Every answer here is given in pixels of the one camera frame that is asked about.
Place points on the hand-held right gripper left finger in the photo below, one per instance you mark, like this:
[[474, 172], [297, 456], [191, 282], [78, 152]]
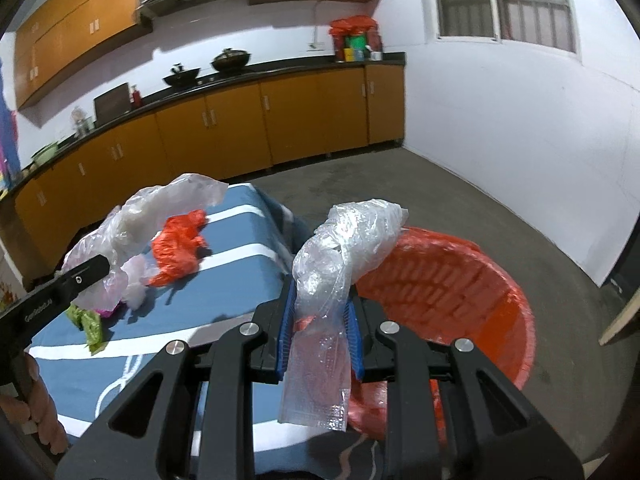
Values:
[[282, 332]]

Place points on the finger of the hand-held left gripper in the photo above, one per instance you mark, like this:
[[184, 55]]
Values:
[[82, 277]]

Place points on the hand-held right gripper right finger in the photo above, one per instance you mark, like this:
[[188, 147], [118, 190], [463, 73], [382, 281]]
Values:
[[355, 342]]

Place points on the white translucent plastic bag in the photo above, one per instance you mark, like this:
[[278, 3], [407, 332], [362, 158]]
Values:
[[135, 215]]

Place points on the small clear plastic bag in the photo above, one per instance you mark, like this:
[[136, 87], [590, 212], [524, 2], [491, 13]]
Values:
[[325, 260]]

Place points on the red plastic basket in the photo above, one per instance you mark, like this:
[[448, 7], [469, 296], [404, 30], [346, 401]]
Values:
[[450, 285]]

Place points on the person's left hand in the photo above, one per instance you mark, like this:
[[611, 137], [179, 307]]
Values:
[[45, 410]]

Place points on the yellow-green wrapper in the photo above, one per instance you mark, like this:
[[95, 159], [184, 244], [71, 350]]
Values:
[[92, 330]]

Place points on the blue white-striped table cover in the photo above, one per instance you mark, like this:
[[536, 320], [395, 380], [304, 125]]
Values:
[[225, 270]]

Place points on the crumpled red plastic bag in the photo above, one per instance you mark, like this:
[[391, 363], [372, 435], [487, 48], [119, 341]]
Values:
[[175, 250]]

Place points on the green pot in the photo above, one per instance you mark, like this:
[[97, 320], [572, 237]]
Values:
[[45, 154]]

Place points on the glass jar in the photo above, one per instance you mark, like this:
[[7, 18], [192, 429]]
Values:
[[81, 122]]

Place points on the blue hanging cloth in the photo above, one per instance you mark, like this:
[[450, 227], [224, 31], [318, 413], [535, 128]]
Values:
[[7, 130]]

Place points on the brown cutting board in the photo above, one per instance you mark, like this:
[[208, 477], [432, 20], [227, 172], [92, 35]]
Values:
[[112, 104]]

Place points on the red bottle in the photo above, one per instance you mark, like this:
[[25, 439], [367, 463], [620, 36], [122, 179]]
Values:
[[136, 99]]

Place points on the orange lower kitchen cabinets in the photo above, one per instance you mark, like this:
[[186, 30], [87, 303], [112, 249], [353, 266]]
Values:
[[225, 130]]

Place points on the black wok without lid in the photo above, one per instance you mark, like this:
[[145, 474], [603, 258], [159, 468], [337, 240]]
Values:
[[181, 77]]

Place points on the black wok with lid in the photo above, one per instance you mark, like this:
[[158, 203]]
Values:
[[230, 61]]

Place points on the black kitchen countertop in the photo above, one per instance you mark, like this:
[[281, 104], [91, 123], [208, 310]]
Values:
[[295, 65]]

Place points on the wooden board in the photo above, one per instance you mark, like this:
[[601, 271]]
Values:
[[622, 317]]

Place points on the green container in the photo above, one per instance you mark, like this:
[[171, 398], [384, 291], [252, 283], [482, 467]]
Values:
[[356, 46]]

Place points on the large red bag on counter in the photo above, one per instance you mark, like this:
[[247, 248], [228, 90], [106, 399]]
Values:
[[355, 26]]

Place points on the barred window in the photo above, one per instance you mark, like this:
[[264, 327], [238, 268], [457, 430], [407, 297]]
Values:
[[500, 0]]

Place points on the long orange wall cabinets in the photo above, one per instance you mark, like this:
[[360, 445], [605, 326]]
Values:
[[65, 30]]

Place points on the wall socket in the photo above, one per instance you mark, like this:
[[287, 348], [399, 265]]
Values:
[[313, 46]]

